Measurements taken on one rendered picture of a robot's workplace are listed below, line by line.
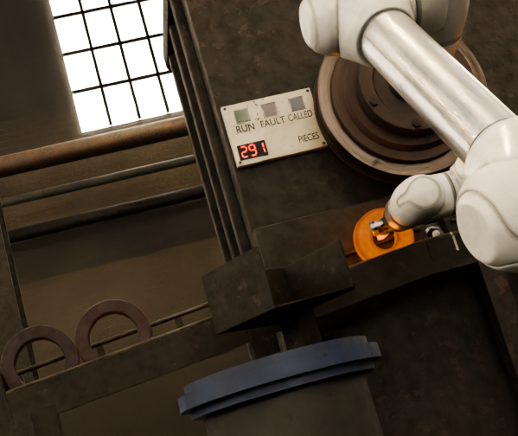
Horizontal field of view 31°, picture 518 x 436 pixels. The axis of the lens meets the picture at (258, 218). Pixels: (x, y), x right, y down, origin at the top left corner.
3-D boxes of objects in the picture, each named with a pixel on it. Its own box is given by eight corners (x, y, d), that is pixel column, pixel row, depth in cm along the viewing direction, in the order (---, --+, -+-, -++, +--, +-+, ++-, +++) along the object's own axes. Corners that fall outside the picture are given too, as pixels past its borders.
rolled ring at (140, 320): (137, 288, 234) (137, 291, 237) (65, 314, 230) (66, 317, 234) (162, 358, 230) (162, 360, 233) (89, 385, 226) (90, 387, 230)
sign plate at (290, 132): (237, 169, 259) (220, 110, 263) (326, 148, 263) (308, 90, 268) (238, 166, 257) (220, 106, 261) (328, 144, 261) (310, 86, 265)
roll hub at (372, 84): (373, 146, 244) (342, 50, 251) (472, 123, 249) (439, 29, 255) (378, 139, 239) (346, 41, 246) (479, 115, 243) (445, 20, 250)
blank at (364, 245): (343, 222, 247) (346, 219, 243) (396, 202, 249) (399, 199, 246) (367, 277, 244) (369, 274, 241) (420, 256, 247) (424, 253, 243)
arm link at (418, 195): (393, 234, 218) (445, 222, 220) (411, 220, 203) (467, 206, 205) (380, 191, 220) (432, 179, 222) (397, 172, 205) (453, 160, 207)
